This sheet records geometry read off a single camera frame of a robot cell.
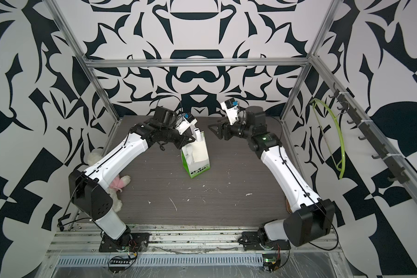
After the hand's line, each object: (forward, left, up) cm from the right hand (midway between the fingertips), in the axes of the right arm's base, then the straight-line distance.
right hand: (214, 121), depth 71 cm
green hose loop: (-15, -49, -11) cm, 52 cm away
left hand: (+1, +10, -10) cm, 14 cm away
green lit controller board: (-45, -22, -35) cm, 61 cm away
